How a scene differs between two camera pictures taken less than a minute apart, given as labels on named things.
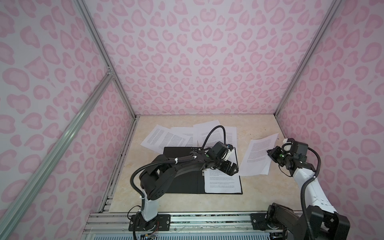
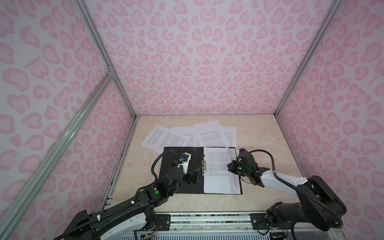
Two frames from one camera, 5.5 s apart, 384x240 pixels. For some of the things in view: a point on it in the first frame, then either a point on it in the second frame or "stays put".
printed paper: x=216 y=136 stays put
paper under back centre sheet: x=231 y=137 stays put
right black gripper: x=273 y=155 to x=233 y=163
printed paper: x=162 y=137 stays put
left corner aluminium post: x=105 y=56 stays put
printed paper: x=256 y=161 to x=217 y=179
